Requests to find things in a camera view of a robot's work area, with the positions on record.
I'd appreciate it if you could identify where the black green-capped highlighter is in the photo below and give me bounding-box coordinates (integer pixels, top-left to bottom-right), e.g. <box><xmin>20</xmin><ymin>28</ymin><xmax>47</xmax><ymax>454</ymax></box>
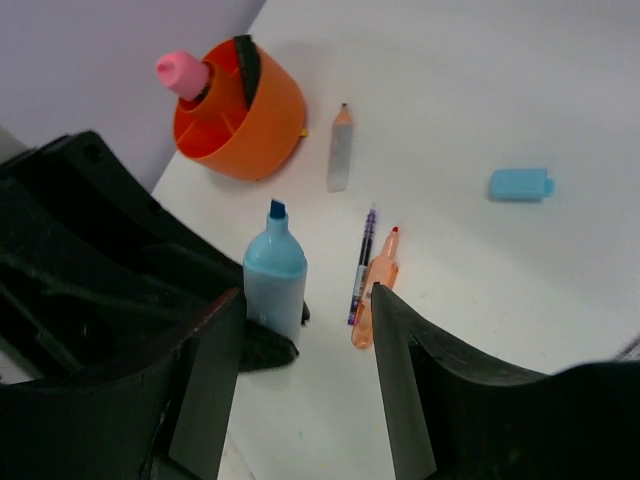
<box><xmin>233</xmin><ymin>34</ymin><xmax>261</xmax><ymax>109</ymax></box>

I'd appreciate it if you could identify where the light blue highlighter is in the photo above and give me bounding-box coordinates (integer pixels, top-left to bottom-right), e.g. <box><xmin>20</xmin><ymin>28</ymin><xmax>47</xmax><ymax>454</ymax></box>
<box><xmin>243</xmin><ymin>199</ymin><xmax>308</xmax><ymax>343</ymax></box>

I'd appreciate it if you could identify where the purple gel pen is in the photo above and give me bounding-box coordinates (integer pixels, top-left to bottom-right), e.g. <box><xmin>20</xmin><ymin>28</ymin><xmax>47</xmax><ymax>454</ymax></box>
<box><xmin>347</xmin><ymin>205</ymin><xmax>377</xmax><ymax>326</ymax></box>

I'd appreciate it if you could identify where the orange pen holder cup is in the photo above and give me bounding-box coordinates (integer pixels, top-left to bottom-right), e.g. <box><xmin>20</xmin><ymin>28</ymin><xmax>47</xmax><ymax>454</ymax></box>
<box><xmin>173</xmin><ymin>39</ymin><xmax>306</xmax><ymax>181</ymax></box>

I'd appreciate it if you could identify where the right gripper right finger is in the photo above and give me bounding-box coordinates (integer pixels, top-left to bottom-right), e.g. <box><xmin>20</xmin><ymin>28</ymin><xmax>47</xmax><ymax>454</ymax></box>
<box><xmin>372</xmin><ymin>285</ymin><xmax>639</xmax><ymax>479</ymax></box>

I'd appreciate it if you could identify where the light blue highlighter cap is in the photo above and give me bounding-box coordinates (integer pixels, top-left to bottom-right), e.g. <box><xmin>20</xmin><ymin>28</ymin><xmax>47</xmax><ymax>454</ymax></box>
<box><xmin>488</xmin><ymin>168</ymin><xmax>555</xmax><ymax>202</ymax></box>

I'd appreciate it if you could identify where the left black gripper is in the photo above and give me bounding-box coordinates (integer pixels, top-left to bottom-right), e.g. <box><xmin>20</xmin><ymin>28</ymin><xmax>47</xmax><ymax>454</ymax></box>
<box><xmin>1</xmin><ymin>131</ymin><xmax>245</xmax><ymax>385</ymax></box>

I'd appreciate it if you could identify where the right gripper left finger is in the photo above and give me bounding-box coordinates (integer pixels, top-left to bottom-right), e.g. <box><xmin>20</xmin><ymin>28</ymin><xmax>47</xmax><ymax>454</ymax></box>
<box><xmin>1</xmin><ymin>289</ymin><xmax>244</xmax><ymax>479</ymax></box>

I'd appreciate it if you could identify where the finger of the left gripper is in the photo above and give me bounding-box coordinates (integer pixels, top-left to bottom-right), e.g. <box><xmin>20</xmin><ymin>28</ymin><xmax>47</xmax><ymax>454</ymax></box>
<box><xmin>239</xmin><ymin>301</ymin><xmax>300</xmax><ymax>373</ymax></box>

